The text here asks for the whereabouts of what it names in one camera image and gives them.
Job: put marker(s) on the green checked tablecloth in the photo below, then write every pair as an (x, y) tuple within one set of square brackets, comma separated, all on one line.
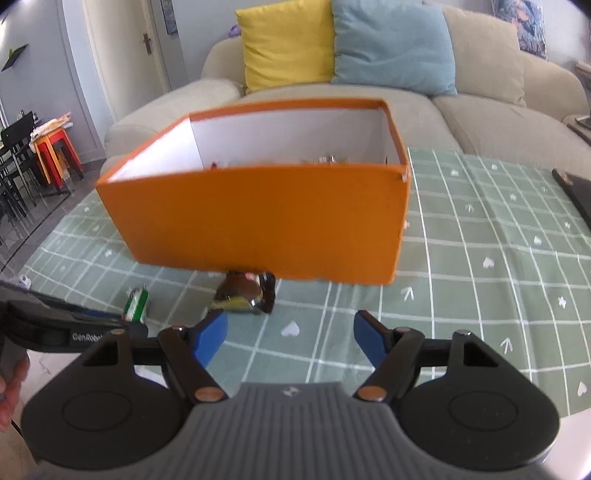
[(461, 277)]

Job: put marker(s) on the dark wall poster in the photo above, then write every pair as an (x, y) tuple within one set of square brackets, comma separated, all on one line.
[(170, 16)]

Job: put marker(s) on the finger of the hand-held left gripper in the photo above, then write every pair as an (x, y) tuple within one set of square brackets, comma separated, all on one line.
[(87, 332)]

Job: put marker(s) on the orange cardboard box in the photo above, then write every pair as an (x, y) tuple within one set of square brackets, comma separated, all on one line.
[(254, 221)]

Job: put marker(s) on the purple object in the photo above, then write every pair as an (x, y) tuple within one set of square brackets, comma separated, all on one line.
[(234, 32)]

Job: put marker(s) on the printed figure cushion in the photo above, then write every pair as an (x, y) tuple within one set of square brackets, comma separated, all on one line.
[(521, 25)]

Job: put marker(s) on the green white snack packet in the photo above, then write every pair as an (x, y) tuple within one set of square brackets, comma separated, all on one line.
[(136, 304)]

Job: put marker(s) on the pile of papers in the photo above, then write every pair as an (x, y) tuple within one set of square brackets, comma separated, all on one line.
[(51, 127)]

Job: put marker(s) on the white door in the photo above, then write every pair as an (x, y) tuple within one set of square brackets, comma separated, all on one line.
[(154, 46)]

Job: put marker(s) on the black chair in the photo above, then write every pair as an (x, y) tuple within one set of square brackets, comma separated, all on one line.
[(16, 161)]

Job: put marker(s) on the red stool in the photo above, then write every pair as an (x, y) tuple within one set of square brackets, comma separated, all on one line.
[(57, 152)]

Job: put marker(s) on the light blue cushion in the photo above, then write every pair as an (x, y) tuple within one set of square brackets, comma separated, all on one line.
[(392, 46)]

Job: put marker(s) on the yellow cushion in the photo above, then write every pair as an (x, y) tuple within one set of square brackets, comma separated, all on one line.
[(286, 46)]

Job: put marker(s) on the green wall shelf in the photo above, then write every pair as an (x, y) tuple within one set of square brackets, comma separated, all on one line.
[(14, 56)]

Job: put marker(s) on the beige sofa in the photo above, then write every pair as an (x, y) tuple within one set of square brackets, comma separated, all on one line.
[(485, 120)]

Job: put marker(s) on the black flat device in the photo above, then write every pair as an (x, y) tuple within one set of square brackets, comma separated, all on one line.
[(575, 194)]

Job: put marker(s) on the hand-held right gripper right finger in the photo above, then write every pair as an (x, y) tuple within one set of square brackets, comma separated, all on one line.
[(369, 337)]

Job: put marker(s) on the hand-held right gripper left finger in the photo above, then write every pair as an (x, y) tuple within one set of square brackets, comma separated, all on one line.
[(210, 334)]

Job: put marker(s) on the person's left hand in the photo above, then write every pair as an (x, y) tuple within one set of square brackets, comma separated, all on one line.
[(11, 397)]

